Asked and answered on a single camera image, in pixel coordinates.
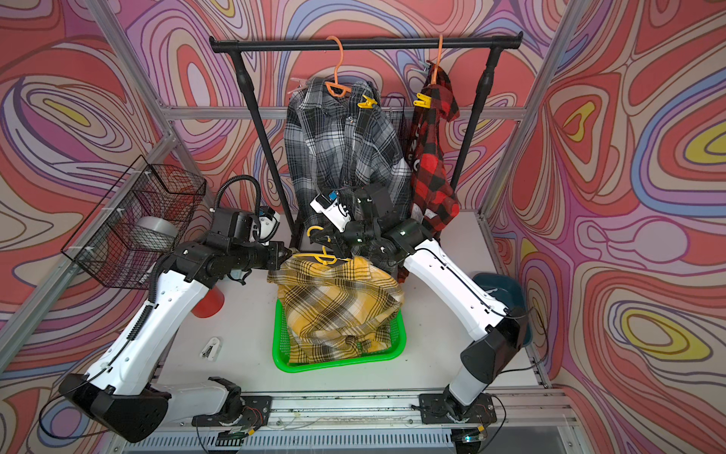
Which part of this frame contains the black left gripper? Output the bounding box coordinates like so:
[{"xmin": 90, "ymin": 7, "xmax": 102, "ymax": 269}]
[{"xmin": 229, "ymin": 239, "xmax": 292, "ymax": 274}]

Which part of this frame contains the yellow plastic hanger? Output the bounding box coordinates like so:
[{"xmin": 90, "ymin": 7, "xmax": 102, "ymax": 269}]
[{"xmin": 302, "ymin": 225, "xmax": 350, "ymax": 266}]

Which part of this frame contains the yellow plaid long-sleeve shirt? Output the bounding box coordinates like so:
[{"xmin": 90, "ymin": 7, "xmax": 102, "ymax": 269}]
[{"xmin": 268, "ymin": 255, "xmax": 405, "ymax": 366}]

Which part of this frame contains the grey plaid long-sleeve shirt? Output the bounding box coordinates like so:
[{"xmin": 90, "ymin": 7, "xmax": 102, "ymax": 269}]
[{"xmin": 284, "ymin": 78, "xmax": 412, "ymax": 228}]

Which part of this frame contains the orange hanger with grey shirt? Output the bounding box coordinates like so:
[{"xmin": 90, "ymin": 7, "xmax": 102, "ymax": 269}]
[{"xmin": 325, "ymin": 35, "xmax": 352, "ymax": 98}]

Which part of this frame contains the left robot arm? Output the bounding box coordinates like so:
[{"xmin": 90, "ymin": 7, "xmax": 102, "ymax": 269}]
[{"xmin": 58, "ymin": 175, "xmax": 290, "ymax": 443}]

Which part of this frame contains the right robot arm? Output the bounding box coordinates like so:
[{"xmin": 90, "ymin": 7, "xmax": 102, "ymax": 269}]
[{"xmin": 308, "ymin": 183, "xmax": 529, "ymax": 418}]

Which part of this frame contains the red plaid long-sleeve shirt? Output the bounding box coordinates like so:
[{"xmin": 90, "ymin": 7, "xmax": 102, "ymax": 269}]
[{"xmin": 396, "ymin": 66, "xmax": 461, "ymax": 285}]

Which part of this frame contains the orange hanger with red shirt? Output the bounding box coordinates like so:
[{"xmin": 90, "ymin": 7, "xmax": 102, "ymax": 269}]
[{"xmin": 430, "ymin": 34, "xmax": 444, "ymax": 85}]

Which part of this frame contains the red plastic cup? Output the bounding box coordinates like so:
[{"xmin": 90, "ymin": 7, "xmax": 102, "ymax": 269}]
[{"xmin": 191, "ymin": 287, "xmax": 225, "ymax": 319}]

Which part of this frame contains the green plastic basket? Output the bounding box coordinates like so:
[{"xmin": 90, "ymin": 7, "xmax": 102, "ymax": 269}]
[{"xmin": 272, "ymin": 301, "xmax": 408, "ymax": 374}]

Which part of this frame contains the white clothespin on table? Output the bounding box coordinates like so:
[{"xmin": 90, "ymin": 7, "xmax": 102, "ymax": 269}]
[{"xmin": 200, "ymin": 337, "xmax": 222, "ymax": 361}]

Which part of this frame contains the grey tape roll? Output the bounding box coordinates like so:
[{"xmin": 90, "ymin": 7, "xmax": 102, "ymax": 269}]
[{"xmin": 130, "ymin": 217, "xmax": 179, "ymax": 253}]

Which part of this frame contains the dark teal bin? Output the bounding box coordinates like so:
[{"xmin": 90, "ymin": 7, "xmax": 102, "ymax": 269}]
[{"xmin": 473, "ymin": 272, "xmax": 531, "ymax": 350}]

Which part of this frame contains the black clothes rack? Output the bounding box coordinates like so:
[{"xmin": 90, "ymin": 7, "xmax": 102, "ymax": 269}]
[{"xmin": 209, "ymin": 31, "xmax": 524, "ymax": 251}]

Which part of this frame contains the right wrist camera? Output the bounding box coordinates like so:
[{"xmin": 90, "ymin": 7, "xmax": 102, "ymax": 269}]
[{"xmin": 310, "ymin": 191, "xmax": 352, "ymax": 233}]

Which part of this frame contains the rear black wire basket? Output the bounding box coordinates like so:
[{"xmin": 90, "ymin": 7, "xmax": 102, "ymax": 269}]
[{"xmin": 380, "ymin": 95, "xmax": 423, "ymax": 149}]

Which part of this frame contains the black wire basket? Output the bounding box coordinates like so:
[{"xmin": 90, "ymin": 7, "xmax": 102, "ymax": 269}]
[
  {"xmin": 62, "ymin": 157, "xmax": 206, "ymax": 289},
  {"xmin": 380, "ymin": 95, "xmax": 423, "ymax": 149}
]

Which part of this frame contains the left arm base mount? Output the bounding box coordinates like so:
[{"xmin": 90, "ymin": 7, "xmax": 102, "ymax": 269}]
[{"xmin": 192, "ymin": 395, "xmax": 272, "ymax": 429}]

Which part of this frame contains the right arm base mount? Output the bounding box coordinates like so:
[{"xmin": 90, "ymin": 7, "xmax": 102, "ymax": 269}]
[{"xmin": 412, "ymin": 393, "xmax": 497, "ymax": 426}]

